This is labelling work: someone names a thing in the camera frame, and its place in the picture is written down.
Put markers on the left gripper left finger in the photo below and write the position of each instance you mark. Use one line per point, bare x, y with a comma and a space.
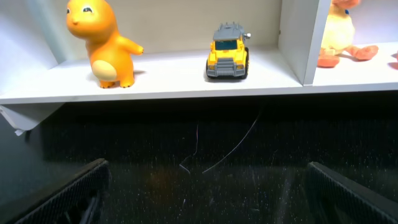
71, 196

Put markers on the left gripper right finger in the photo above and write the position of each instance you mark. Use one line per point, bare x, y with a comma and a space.
345, 196

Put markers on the orange dinosaur toy figure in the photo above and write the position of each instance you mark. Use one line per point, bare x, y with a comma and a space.
102, 46

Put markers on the grey and yellow toy truck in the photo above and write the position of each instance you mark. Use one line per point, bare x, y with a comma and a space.
227, 57

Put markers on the white shelf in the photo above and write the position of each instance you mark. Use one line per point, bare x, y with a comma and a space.
174, 84

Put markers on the yellow plush duck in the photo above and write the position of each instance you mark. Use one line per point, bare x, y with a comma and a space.
337, 31

